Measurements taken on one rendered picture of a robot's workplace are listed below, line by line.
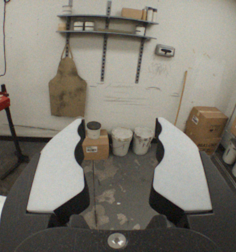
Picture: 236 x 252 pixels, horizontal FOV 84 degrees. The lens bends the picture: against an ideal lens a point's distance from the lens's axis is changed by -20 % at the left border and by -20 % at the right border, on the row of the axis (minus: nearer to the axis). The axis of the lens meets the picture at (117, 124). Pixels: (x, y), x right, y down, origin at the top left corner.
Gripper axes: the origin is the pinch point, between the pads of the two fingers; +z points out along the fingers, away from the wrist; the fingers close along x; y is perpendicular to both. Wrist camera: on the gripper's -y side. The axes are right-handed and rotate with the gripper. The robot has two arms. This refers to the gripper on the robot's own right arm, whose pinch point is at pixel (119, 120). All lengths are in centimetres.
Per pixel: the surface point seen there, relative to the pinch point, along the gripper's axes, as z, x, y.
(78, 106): 194, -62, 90
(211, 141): 189, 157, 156
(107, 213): 76, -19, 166
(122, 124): 208, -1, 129
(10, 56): 182, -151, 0
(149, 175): 139, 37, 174
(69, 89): 189, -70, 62
